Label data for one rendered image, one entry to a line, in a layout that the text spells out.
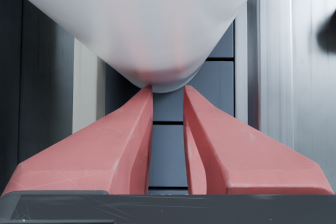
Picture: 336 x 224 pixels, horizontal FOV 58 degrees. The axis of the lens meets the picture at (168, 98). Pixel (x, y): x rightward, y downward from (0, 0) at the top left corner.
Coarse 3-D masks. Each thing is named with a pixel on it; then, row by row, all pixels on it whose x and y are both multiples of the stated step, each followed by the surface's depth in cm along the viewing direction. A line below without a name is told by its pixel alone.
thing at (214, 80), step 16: (224, 32) 18; (224, 48) 18; (208, 64) 18; (224, 64) 18; (112, 80) 18; (192, 80) 18; (208, 80) 18; (224, 80) 18; (112, 96) 18; (128, 96) 18; (160, 96) 18; (176, 96) 18; (208, 96) 18; (224, 96) 18; (160, 112) 18; (176, 112) 18; (160, 128) 18; (176, 128) 18; (160, 144) 18; (176, 144) 18; (160, 160) 18; (176, 160) 18; (160, 176) 18; (176, 176) 18; (160, 192) 18; (176, 192) 18
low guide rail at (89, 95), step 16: (80, 48) 15; (80, 64) 15; (96, 64) 15; (80, 80) 15; (96, 80) 15; (80, 96) 15; (96, 96) 15; (80, 112) 15; (96, 112) 15; (80, 128) 14
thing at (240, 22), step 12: (240, 12) 18; (240, 24) 18; (240, 36) 18; (240, 48) 18; (228, 60) 20; (240, 60) 18; (240, 72) 18; (240, 84) 18; (240, 96) 18; (240, 108) 18; (240, 120) 18
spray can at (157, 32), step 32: (32, 0) 4; (64, 0) 3; (96, 0) 3; (128, 0) 3; (160, 0) 3; (192, 0) 3; (224, 0) 4; (96, 32) 5; (128, 32) 4; (160, 32) 4; (192, 32) 5; (128, 64) 8; (160, 64) 7; (192, 64) 9
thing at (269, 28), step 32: (256, 0) 10; (288, 0) 10; (256, 32) 10; (288, 32) 10; (256, 64) 10; (288, 64) 10; (256, 96) 10; (288, 96) 10; (256, 128) 10; (288, 128) 10
